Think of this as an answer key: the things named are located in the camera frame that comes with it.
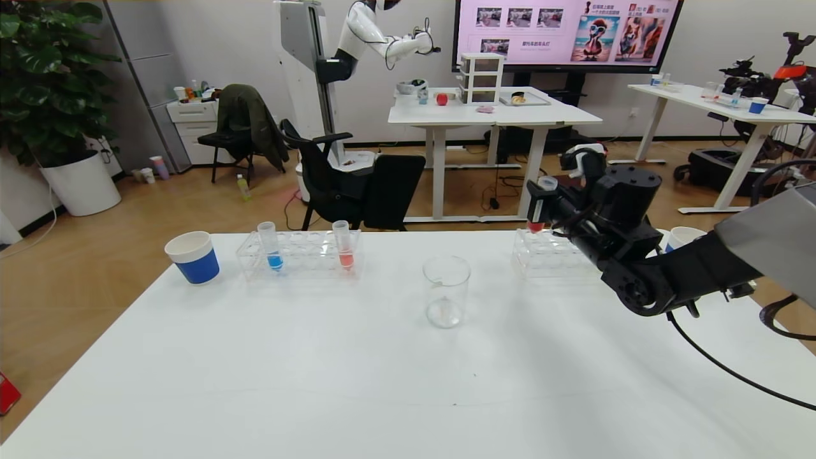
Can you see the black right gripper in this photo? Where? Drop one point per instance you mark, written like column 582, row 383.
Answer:
column 537, row 201

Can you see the blue pigment test tube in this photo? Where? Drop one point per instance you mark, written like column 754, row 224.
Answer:
column 271, row 245

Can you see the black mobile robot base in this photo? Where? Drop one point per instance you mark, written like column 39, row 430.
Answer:
column 707, row 169

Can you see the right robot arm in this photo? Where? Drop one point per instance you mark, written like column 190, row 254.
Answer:
column 701, row 268

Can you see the clear plastic tube rack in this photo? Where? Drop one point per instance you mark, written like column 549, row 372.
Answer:
column 548, row 255
column 306, row 255

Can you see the clear glass beaker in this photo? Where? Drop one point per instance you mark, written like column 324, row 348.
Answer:
column 446, row 293

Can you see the white desk with organiser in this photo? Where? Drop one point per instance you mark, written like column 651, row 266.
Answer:
column 510, row 116

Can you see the grey tray with food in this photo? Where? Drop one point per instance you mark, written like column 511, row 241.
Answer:
column 532, row 101

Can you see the small pink object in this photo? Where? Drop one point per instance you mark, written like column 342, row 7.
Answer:
column 486, row 109

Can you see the black TV stand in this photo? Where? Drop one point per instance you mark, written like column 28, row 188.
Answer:
column 567, row 83

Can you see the white drawer organiser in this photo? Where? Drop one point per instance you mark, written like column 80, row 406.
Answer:
column 481, row 80

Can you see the black padded office chair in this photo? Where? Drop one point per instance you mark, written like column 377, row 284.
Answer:
column 395, row 191

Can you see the blue and white paper cup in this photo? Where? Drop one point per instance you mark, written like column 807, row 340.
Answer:
column 682, row 237
column 194, row 258

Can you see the large TV screen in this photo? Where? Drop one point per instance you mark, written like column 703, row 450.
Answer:
column 561, row 32

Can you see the grey bowl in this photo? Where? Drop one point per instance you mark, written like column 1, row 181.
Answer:
column 408, row 88

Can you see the white desk with lab items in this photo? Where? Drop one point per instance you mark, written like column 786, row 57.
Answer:
column 688, row 95

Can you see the black mesh office chair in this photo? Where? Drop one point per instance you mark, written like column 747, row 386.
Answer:
column 319, row 185

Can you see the small blue paper cup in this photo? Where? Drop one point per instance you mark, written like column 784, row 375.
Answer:
column 758, row 106

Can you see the white humanoid robot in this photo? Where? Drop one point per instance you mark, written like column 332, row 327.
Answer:
column 363, row 32
column 299, row 38

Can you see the yellow drink bottle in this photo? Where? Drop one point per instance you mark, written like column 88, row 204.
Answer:
column 243, row 189

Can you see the dark green jacket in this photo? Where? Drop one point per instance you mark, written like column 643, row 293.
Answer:
column 252, row 121

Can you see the black folding chair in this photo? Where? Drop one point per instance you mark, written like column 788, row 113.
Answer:
column 217, row 138

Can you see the white drawer cabinet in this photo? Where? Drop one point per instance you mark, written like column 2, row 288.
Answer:
column 191, row 127

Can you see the purple stacked cups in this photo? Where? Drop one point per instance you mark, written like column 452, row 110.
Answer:
column 160, row 169

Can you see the small white paper cup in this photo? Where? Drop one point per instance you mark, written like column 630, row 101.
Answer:
column 148, row 176

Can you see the tall grey cabinet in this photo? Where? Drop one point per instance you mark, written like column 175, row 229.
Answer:
column 153, row 76

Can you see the white plant pot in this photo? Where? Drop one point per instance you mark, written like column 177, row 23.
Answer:
column 80, row 188

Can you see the green leafy plant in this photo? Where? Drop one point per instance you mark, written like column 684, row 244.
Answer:
column 44, row 76

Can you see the red flat object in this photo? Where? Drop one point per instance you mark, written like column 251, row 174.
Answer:
column 7, row 395

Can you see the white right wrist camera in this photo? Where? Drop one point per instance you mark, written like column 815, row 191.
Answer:
column 577, row 159

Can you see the black camera arm rig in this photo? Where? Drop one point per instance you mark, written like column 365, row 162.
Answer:
column 743, row 70

